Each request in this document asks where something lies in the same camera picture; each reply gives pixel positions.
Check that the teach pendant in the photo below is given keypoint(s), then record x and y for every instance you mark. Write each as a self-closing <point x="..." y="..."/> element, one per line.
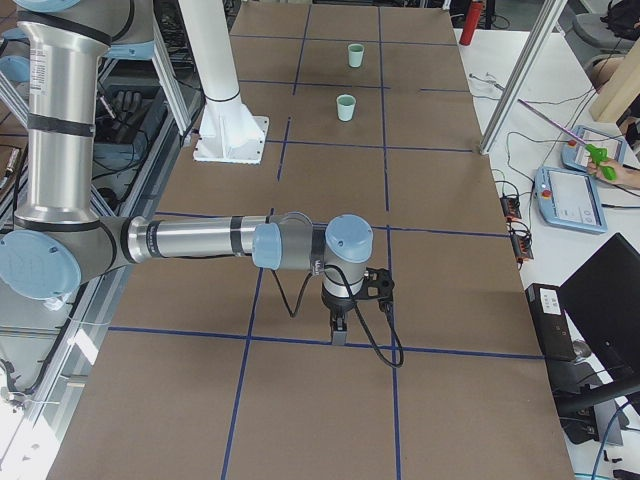
<point x="569" y="199"/>
<point x="576" y="154"/>

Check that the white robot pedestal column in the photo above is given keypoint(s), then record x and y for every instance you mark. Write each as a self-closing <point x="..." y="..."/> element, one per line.
<point x="228" y="132"/>

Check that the black monitor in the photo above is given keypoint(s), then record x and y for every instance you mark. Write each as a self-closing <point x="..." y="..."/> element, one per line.
<point x="602" y="300"/>

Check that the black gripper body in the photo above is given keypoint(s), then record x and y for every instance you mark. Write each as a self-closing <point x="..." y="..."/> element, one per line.
<point x="336" y="304"/>

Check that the wooden board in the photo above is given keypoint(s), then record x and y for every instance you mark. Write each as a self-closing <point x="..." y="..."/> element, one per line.
<point x="617" y="82"/>

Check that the aluminium frame rail left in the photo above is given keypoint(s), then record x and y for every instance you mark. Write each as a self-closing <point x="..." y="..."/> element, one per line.
<point x="184" y="116"/>

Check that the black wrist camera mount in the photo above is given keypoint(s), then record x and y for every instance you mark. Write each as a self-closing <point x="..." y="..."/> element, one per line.
<point x="377" y="285"/>

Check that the orange black circuit board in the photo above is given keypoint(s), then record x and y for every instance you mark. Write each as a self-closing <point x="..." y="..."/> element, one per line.
<point x="511" y="207"/>

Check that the red bottle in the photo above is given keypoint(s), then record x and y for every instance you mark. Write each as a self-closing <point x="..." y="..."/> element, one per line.
<point x="472" y="19"/>

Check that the black desktop computer box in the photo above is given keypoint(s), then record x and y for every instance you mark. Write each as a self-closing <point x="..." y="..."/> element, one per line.
<point x="550" y="322"/>

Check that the near teach pendant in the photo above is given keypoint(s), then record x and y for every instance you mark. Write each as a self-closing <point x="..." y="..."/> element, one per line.
<point x="569" y="199"/>

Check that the green handled grabber stick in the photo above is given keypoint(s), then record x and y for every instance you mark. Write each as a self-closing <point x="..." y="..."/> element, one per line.
<point x="597" y="154"/>

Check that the mint green far cup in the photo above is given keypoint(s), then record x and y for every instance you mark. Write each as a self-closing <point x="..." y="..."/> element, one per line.
<point x="355" y="55"/>

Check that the aluminium frame post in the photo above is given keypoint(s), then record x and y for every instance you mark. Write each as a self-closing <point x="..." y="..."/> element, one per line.
<point x="542" y="28"/>

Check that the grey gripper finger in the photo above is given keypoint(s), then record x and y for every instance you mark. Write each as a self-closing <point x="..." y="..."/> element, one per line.
<point x="335" y="330"/>
<point x="342" y="331"/>

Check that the person's hand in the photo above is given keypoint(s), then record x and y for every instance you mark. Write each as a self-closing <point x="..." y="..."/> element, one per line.
<point x="625" y="177"/>

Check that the far teach pendant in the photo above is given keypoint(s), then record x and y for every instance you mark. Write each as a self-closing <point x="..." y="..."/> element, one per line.
<point x="576" y="154"/>

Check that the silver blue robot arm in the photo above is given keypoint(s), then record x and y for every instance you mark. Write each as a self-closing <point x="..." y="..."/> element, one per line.
<point x="58" y="243"/>

